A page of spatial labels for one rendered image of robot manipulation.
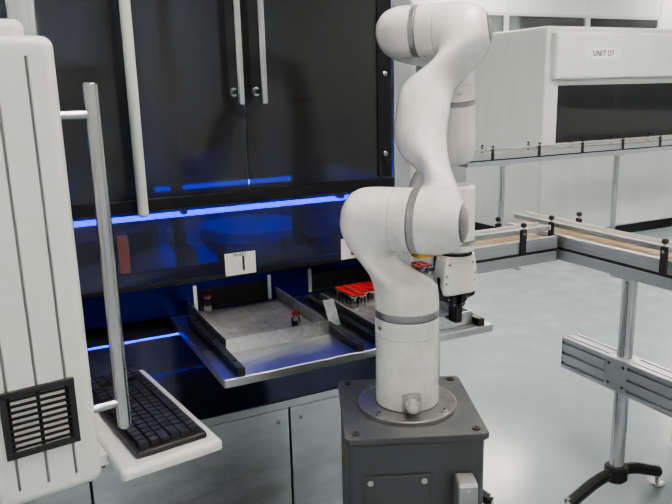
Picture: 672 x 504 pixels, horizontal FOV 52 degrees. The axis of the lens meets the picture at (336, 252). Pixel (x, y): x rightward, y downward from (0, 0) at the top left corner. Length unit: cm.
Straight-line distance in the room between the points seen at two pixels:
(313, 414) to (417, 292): 90
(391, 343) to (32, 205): 65
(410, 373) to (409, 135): 43
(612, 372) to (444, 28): 155
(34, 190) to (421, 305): 67
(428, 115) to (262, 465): 118
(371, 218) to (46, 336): 58
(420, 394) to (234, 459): 85
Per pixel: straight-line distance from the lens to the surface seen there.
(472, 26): 135
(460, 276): 166
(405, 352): 127
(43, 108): 116
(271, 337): 163
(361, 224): 123
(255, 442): 203
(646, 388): 251
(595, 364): 262
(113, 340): 126
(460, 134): 156
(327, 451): 215
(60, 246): 119
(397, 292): 124
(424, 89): 131
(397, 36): 140
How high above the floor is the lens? 146
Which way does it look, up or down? 13 degrees down
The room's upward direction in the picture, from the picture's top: 1 degrees counter-clockwise
